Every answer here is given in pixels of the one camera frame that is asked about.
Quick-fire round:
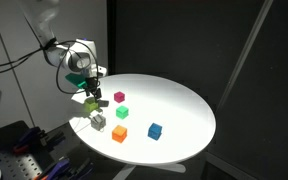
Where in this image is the yellow block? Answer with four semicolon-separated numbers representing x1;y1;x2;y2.
83;97;100;113

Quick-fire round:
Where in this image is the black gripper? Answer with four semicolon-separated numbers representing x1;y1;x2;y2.
84;76;102;101

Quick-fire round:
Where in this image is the pink block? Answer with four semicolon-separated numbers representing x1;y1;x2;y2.
113;91;126;104

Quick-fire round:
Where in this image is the black perforated board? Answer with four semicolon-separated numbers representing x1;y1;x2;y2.
0;119;95;180

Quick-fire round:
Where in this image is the green block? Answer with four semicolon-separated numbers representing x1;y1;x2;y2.
115;105;130;120

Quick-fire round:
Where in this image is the orange block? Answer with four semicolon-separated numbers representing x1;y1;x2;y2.
111;124;128;144

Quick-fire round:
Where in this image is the grey metal pole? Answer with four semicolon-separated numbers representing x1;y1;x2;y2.
217;0;275;111

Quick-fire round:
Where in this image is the purple orange spring clamp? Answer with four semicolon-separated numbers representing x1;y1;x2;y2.
33;156;95;180
12;126;57;156

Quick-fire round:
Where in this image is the gray block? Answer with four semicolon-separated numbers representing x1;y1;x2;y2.
89;113;107;132

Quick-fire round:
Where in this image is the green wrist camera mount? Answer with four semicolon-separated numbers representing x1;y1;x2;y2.
64;73;88;90

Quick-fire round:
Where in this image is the blue block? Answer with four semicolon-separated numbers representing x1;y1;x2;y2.
147;122;163;141

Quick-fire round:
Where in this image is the white table base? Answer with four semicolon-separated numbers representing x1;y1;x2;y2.
112;162;187;180

